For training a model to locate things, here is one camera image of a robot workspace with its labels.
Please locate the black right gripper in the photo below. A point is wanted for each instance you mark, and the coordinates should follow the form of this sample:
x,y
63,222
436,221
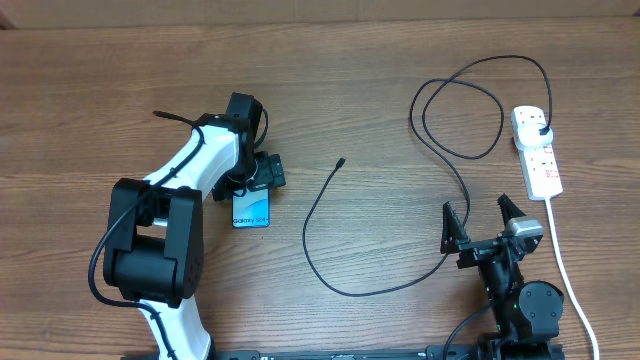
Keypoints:
x,y
454,240

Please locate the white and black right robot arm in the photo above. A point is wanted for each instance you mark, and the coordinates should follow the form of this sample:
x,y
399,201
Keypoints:
x,y
527,314

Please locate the Samsung Galaxy smartphone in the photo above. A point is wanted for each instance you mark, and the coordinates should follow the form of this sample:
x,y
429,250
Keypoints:
x,y
252,210

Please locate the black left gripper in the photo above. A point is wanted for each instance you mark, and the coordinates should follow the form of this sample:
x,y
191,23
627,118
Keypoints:
x,y
271,172

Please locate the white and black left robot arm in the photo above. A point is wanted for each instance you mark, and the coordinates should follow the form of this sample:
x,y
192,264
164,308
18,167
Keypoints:
x,y
152,254

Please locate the white charger plug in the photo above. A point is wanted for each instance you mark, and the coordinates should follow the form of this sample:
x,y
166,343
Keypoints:
x,y
529,136

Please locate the white power strip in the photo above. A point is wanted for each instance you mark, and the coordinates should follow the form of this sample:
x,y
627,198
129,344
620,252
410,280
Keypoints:
x,y
539,166

